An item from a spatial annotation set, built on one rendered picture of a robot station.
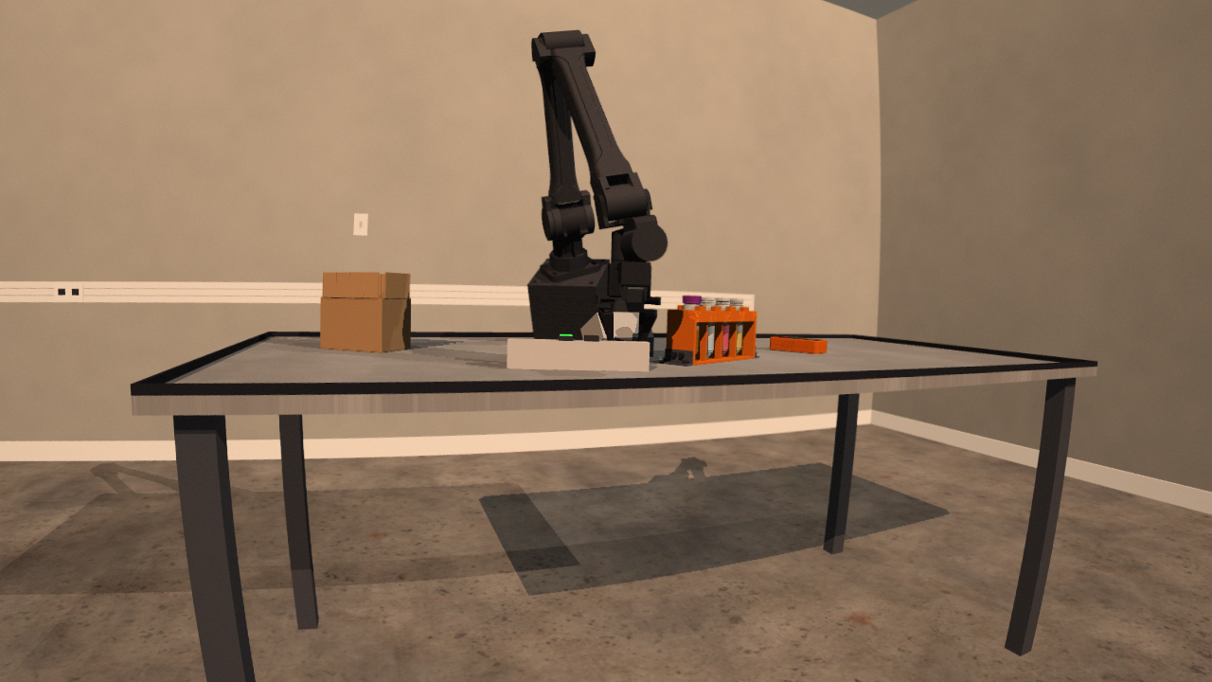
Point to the beige key housing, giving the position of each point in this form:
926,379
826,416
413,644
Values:
626,327

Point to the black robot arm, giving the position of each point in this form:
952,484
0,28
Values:
560,55

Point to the black table edge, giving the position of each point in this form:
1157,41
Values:
151,386

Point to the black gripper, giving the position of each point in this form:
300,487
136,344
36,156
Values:
619,305

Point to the brown cardboard box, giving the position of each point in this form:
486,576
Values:
361,312

